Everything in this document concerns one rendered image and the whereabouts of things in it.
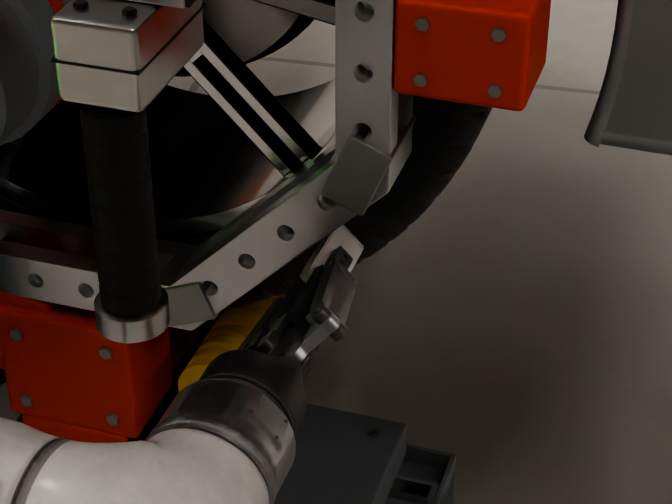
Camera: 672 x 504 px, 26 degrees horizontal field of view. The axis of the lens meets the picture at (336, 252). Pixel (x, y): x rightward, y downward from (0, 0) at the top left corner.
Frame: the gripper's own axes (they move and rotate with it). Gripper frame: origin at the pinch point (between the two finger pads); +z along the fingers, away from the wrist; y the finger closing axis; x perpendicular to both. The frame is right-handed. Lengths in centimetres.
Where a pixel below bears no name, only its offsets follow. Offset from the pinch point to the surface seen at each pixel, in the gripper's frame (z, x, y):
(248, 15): 15.2, 17.4, 0.0
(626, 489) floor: 52, -60, -30
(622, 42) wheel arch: 4.8, -0.2, 27.4
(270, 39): 15.2, 14.7, -0.1
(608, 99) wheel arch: 4.7, -3.0, 23.9
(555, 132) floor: 140, -42, -48
